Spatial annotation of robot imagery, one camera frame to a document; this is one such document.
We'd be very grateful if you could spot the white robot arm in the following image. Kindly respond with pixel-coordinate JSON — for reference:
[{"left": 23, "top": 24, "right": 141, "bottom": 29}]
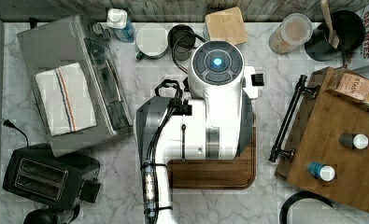
[{"left": 134, "top": 40, "right": 258, "bottom": 224}]

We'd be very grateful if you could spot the wooden drawer cabinet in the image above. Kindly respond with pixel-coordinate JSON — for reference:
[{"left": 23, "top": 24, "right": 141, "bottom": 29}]
[{"left": 276, "top": 67, "right": 369, "bottom": 213}]

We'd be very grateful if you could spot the dark grey cup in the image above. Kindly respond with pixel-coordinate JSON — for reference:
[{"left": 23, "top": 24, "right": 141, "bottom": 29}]
[{"left": 167, "top": 24, "right": 195, "bottom": 61}]

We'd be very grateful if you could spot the white mug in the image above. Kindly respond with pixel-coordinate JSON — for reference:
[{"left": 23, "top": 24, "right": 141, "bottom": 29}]
[{"left": 135, "top": 23, "right": 168, "bottom": 61}]

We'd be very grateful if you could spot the wooden cutting board tray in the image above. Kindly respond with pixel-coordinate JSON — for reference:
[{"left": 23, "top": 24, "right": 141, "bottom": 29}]
[{"left": 167, "top": 113, "right": 256, "bottom": 189}]

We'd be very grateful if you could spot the canister with wooden lid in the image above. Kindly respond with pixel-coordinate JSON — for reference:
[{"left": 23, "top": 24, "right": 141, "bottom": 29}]
[{"left": 203, "top": 7, "right": 248, "bottom": 45}]

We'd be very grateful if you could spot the clear blue soap bottle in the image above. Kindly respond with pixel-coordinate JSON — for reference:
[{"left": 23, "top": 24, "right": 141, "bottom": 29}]
[{"left": 106, "top": 8, "right": 135, "bottom": 43}]

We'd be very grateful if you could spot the striped white dish towel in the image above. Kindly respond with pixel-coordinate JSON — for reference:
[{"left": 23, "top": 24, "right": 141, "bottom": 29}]
[{"left": 35, "top": 63, "right": 96, "bottom": 136}]

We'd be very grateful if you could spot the silver toaster oven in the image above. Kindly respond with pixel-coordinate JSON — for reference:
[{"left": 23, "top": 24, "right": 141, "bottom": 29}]
[{"left": 17, "top": 15, "right": 133, "bottom": 157}]

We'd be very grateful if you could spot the clear jar with oats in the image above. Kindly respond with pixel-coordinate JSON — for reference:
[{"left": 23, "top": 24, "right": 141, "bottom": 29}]
[{"left": 269, "top": 13, "right": 313, "bottom": 55}]

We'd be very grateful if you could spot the blue shaker white cap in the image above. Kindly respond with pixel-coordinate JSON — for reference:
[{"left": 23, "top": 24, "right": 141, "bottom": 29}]
[{"left": 307, "top": 161, "right": 335, "bottom": 182}]

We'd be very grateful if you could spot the black round object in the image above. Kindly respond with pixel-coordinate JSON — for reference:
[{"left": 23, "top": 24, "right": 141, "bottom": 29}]
[{"left": 23, "top": 204, "right": 80, "bottom": 224}]

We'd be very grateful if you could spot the black two-slot toaster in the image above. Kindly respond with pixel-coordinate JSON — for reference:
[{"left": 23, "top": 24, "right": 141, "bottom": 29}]
[{"left": 3, "top": 144, "right": 101, "bottom": 210}]

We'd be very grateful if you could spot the stash tea box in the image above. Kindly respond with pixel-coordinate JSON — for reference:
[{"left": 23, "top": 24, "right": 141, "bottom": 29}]
[{"left": 326, "top": 68, "right": 369, "bottom": 107}]

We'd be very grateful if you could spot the wooden spatula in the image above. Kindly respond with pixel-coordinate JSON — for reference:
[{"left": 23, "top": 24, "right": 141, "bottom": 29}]
[{"left": 320, "top": 0, "right": 339, "bottom": 49}]

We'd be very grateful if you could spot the grey shaker white cap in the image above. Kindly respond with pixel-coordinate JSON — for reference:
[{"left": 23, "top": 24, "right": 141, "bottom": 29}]
[{"left": 339, "top": 133, "right": 369, "bottom": 149}]

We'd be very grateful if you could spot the black utensil holder pot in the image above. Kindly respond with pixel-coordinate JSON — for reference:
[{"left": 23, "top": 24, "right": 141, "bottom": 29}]
[{"left": 305, "top": 10, "right": 365, "bottom": 62}]

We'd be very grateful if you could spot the black drawer handle bar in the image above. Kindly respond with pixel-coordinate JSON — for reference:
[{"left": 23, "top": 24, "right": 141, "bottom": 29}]
[{"left": 268, "top": 75, "right": 320, "bottom": 162}]

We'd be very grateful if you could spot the black curved cable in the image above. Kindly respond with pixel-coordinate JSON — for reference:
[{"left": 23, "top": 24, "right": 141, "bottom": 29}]
[{"left": 279, "top": 190, "right": 334, "bottom": 224}]

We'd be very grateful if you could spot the black toaster power cord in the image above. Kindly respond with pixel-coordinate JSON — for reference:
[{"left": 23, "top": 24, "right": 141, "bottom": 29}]
[{"left": 2, "top": 119, "right": 30, "bottom": 147}]

